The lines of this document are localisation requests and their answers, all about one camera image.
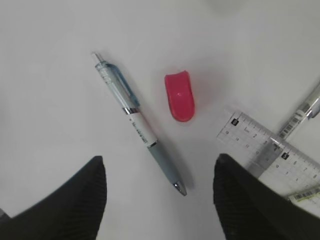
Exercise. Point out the clear plastic ruler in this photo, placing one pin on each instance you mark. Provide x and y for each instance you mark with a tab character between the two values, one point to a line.
274	162

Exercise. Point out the pink pencil sharpener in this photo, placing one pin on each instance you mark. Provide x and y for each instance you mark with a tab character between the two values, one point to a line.
180	96

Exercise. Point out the beige grip white pen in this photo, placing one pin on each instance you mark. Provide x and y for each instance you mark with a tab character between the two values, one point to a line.
305	194

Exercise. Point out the blue clip grey grip pen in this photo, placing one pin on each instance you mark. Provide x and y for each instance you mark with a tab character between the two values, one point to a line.
129	103

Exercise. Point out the grey grip white pen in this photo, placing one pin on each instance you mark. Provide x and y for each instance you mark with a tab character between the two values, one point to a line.
308	109

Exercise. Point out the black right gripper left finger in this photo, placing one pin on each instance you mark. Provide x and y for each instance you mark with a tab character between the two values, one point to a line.
72	212

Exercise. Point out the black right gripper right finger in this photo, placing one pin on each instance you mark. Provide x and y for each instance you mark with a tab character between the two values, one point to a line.
249	210

